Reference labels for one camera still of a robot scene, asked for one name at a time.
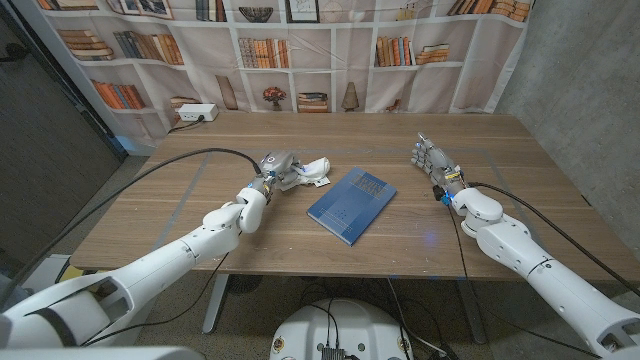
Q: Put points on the white power strip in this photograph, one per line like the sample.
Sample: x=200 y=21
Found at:
x=197 y=112

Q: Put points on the white cloth with label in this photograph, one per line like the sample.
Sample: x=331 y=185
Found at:
x=312 y=170

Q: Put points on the white table leg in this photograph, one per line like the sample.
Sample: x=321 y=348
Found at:
x=216 y=305

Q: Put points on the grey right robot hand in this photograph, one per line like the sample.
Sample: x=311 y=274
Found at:
x=440 y=162

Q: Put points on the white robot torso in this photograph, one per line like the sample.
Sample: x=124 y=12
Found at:
x=345 y=327

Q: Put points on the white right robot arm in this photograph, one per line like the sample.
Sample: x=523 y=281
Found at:
x=555 y=285

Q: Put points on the dark table leg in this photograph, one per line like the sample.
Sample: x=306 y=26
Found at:
x=472 y=310

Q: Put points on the yellow and black floor marker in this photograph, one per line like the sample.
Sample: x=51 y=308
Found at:
x=67 y=274

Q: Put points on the printed bookshelf backdrop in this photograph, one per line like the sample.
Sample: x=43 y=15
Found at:
x=310 y=80

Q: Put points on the dark perforated panel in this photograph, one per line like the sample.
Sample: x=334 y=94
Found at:
x=45 y=150

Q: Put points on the blue hardcover book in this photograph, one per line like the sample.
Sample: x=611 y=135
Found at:
x=352 y=205

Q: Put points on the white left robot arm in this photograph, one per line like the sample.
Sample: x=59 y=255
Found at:
x=165 y=265

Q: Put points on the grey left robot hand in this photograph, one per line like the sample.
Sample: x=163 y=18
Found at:
x=279 y=165

